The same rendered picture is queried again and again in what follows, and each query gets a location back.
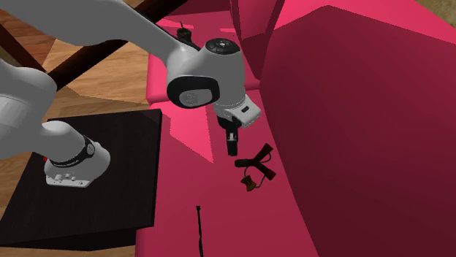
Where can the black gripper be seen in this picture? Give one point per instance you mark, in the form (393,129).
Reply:
(227,124)

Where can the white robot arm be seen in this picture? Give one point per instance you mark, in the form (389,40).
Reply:
(107,25)

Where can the red and black slingshot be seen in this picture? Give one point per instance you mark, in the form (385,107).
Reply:
(259,165)

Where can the thin black rod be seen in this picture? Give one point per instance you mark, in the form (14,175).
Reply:
(200,231)

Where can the black robot stand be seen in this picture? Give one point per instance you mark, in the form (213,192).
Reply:
(128,170)

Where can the small black drone toy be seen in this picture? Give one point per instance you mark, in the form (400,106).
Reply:
(184,34)

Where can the red sofa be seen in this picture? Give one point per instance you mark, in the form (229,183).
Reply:
(356,124)

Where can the dark wooden table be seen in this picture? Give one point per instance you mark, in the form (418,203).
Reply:
(92,50)

